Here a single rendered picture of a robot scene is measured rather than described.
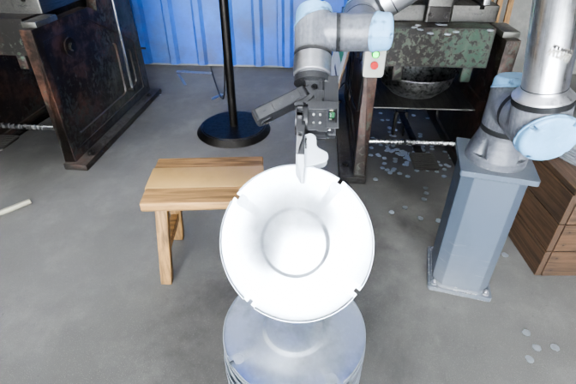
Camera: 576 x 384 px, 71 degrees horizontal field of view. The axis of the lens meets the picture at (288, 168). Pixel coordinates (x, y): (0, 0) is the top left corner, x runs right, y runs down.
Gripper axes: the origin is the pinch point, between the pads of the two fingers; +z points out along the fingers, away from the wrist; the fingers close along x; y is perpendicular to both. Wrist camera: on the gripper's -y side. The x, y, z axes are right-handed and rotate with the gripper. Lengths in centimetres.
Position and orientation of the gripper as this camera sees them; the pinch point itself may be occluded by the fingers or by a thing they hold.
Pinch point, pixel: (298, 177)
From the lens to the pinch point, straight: 75.6
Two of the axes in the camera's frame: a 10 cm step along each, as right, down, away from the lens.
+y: 10.0, 0.3, -0.5
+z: -0.4, 9.8, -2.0
